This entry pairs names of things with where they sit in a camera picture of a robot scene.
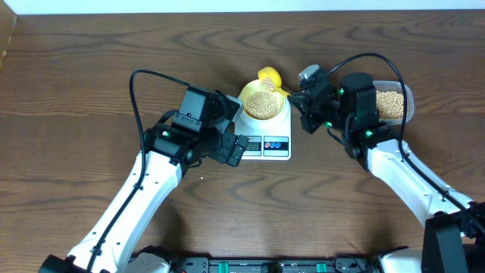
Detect left black cable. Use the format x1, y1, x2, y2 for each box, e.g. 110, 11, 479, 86
85, 68, 190, 273

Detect yellow measuring scoop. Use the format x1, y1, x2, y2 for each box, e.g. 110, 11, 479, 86
258, 67, 289, 98

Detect cardboard box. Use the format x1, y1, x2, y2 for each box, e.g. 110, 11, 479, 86
0, 0, 17, 68

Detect white digital kitchen scale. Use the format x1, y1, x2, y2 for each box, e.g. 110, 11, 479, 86
235, 98, 292, 161

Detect clear plastic container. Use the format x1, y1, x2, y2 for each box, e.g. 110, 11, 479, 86
373, 80, 404, 125

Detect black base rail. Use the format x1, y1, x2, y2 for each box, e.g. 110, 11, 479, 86
128, 246, 380, 273

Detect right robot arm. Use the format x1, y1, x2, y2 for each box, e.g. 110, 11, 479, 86
288, 65, 484, 272

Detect pale yellow bowl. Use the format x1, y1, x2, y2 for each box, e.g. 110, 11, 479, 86
239, 80, 285, 119

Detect soybeans in bowl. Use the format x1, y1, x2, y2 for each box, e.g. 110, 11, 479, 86
245, 91, 280, 120

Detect right black cable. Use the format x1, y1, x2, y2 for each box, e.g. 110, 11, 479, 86
321, 52, 485, 236

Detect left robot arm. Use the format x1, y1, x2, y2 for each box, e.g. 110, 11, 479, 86
39, 86, 248, 272

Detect black cable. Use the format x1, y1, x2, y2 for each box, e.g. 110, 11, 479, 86
321, 52, 485, 236
85, 68, 190, 273

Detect soybeans pile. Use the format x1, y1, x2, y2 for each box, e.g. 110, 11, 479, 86
376, 91, 404, 119

